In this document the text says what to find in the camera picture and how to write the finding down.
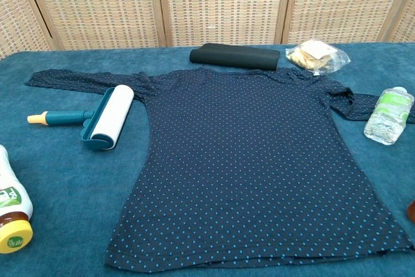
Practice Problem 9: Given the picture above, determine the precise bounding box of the teal lint roller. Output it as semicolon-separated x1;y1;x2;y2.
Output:
27;84;135;152

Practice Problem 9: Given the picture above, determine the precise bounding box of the navy polka dot shirt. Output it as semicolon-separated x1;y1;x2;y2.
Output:
25;66;415;274

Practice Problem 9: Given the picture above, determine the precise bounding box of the black folded cloth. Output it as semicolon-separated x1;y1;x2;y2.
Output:
189;43;281;71

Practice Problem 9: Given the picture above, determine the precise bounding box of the woven wicker folding screen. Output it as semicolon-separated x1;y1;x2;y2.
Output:
0;0;415;60

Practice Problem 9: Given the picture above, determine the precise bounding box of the clear plastic snack bag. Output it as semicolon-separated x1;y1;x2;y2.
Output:
285;39;352;76

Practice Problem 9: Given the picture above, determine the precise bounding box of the blue velvet table cover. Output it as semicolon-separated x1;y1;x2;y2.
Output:
0;42;415;277

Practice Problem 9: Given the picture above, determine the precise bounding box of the small clear green label bottle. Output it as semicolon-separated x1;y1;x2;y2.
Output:
363;86;415;146

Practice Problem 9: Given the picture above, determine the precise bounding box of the white label yellow cap bottle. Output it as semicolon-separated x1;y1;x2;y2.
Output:
0;144;34;254

